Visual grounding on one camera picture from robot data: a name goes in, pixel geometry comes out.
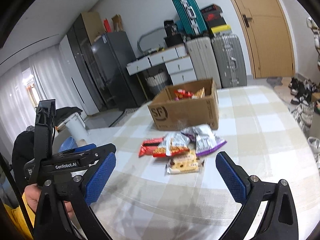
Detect beige cookie pack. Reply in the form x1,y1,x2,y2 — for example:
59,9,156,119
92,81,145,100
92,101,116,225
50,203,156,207
166,150,204,174

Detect purple white snack bag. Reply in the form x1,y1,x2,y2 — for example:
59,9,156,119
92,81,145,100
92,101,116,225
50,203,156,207
181,125,227,157

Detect small noodle snack bag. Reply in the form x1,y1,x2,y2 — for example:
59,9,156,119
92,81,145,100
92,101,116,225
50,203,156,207
152,132,190,158

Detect red oreo cookie pack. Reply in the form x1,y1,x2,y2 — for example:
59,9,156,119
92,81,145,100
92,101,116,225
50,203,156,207
175,89,194,101

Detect large white noodle snack bag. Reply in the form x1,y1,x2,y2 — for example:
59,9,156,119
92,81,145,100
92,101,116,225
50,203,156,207
191,87,205,99

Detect person's left hand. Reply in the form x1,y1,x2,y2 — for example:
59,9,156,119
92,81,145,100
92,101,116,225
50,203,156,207
22,183,74,221

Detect white electric kettle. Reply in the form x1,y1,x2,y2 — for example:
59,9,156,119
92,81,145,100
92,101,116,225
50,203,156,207
64,113,88,142

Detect red black chocolate bar pack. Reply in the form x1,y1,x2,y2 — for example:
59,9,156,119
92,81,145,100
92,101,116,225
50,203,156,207
139,137,164,157

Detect white curtain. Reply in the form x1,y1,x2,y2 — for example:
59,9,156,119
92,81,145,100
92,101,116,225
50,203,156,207
1,46,79,147

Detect woven laundry basket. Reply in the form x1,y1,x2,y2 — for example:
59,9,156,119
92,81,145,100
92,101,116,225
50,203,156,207
145,71,170,95

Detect dark grey refrigerator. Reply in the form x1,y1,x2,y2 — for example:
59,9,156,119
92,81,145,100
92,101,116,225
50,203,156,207
92,31,146,111

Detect brown cardboard SF box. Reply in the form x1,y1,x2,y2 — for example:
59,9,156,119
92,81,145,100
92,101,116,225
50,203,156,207
148,78,219,131

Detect black glass cabinet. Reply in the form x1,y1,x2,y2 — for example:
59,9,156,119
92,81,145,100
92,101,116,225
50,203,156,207
67,12,108,111

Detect white drawer desk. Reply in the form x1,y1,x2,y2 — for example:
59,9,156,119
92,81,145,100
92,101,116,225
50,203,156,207
127,44,197,85

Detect silver hard suitcase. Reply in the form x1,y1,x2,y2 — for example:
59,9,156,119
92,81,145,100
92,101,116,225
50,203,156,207
212,34,247,88

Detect black bag on desk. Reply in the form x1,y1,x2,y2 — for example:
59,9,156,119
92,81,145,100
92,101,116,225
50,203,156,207
164,20,184,48

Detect beige hard suitcase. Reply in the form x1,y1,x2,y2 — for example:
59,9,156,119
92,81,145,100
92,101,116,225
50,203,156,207
186,37,222,89

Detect wooden shoe rack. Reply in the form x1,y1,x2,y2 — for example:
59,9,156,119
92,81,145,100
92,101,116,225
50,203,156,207
306,17,320,69

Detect teal hard suitcase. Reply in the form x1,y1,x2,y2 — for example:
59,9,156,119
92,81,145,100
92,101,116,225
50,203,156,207
172,0,207,36

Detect wooden door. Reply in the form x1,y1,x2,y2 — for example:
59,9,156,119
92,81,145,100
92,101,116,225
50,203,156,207
231,0,295,78

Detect stacked shoe boxes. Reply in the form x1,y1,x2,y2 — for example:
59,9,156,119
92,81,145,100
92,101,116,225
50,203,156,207
200,4,232,37

